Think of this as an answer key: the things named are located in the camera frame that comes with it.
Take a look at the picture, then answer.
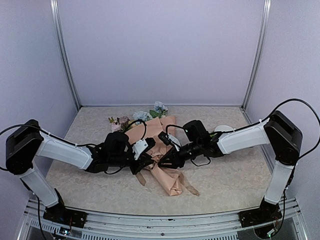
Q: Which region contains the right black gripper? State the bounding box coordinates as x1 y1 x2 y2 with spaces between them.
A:
157 140 202 169

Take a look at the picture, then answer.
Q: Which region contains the tan ribbon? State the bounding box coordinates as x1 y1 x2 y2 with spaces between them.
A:
143 152 200 197

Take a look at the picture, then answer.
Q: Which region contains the pink wrapping paper sheet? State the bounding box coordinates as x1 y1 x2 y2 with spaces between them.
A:
125 115 184 196

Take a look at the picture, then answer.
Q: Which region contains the pink rose stem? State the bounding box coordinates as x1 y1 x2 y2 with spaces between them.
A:
108 116 133 133

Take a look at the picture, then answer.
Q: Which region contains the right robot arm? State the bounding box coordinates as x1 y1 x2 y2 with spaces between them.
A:
158 110 303 222

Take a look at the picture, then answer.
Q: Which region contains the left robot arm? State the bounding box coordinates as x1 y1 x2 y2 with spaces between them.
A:
5 119 156 223

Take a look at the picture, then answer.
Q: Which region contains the white ceramic bowl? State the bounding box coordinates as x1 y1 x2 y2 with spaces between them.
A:
214 125 234 132

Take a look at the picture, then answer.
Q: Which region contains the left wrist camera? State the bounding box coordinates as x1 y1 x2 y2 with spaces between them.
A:
132 137 156 161

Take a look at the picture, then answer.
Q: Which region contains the front aluminium rail base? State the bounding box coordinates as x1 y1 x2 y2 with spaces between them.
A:
14 198 311 240

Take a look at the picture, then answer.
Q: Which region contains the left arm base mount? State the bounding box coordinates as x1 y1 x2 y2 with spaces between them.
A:
43 188 87 229

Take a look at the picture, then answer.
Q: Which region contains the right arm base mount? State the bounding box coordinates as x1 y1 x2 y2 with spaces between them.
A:
238 198 282 228

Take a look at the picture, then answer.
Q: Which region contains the left aluminium frame post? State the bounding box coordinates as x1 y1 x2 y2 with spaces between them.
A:
49 0 82 111

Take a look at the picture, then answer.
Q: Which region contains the aluminium frame post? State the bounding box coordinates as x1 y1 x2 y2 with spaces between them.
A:
241 0 272 111
49 0 82 111

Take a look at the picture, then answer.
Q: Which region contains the right aluminium frame post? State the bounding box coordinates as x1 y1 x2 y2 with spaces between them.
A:
241 0 272 111

